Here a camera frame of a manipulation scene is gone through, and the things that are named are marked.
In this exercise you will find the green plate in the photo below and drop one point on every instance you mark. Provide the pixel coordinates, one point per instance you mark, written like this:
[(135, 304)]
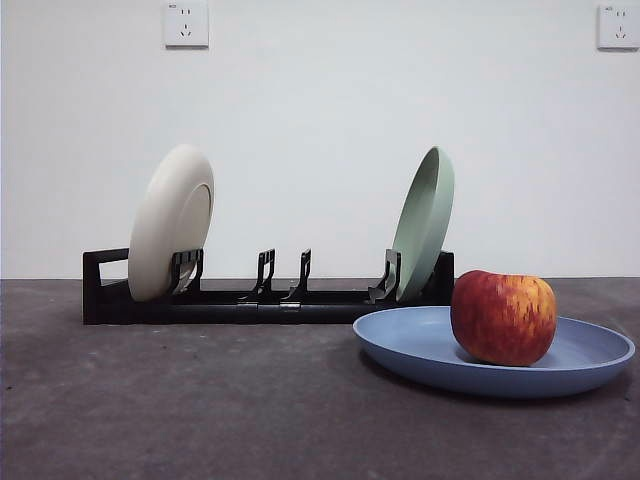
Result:
[(425, 225)]

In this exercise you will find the red yellow apple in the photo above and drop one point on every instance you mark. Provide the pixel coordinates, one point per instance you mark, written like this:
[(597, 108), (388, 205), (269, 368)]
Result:
[(502, 320)]

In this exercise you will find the black plate rack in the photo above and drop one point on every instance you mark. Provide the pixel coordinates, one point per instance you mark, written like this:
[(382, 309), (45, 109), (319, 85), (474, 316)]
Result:
[(150, 313)]

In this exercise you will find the white wall socket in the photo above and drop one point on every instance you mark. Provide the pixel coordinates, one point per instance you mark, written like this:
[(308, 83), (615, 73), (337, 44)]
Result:
[(186, 25), (618, 27)]

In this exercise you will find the blue plate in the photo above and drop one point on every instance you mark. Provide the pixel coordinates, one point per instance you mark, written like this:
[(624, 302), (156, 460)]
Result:
[(400, 345)]

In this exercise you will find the beige plate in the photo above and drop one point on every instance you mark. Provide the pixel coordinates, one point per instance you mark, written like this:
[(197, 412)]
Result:
[(160, 225)]

